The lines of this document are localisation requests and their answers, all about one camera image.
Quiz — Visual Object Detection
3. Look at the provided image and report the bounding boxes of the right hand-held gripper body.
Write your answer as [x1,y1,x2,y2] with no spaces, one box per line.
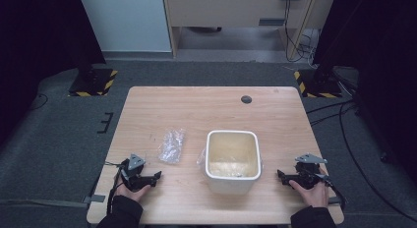
[288,152,330,191]

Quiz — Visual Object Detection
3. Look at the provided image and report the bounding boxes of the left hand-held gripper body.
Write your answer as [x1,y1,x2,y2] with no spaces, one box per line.
[119,153,155,193]

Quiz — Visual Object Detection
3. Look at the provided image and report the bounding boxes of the person's left hand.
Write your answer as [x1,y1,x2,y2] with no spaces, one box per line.
[114,182,152,203]

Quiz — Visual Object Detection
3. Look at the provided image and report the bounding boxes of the person's right hand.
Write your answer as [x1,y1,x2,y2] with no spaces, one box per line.
[288,168,330,209]

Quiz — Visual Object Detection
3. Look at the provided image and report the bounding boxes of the crumpled clear plastic bag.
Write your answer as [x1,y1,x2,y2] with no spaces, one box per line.
[157,128,187,165]

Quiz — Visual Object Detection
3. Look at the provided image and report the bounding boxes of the white square bin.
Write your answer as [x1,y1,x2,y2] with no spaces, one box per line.
[204,129,263,196]

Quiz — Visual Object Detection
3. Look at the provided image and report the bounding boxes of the clear plastic bin liner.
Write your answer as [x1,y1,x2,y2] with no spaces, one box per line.
[196,148,260,179]

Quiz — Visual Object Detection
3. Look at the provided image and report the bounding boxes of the black stand base yellow stripes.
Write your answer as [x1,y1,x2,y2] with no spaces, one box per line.
[67,67,119,97]
[293,69,343,99]

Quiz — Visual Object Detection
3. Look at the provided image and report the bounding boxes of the dark curtain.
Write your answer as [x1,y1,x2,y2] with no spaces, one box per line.
[0,0,107,147]
[312,0,417,185]

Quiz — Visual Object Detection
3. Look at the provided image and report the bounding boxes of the white cabinet panel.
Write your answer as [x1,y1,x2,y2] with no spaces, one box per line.
[77,0,173,53]

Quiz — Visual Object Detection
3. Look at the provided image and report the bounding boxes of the left hand-held gripper cable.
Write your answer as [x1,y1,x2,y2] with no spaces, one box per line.
[104,160,130,216]

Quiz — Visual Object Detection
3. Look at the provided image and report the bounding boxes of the hand-held gripper cable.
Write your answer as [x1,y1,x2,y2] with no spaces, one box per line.
[104,160,130,216]
[319,173,347,211]

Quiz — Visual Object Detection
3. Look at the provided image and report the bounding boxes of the right hand-held gripper cable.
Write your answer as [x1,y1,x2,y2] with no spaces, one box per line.
[319,173,347,211]

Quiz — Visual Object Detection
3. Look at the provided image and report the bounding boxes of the black floor cable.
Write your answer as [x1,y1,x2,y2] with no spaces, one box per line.
[305,99,417,223]

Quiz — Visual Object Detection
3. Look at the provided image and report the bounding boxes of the black hanging cables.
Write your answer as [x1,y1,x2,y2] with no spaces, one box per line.
[283,0,320,64]

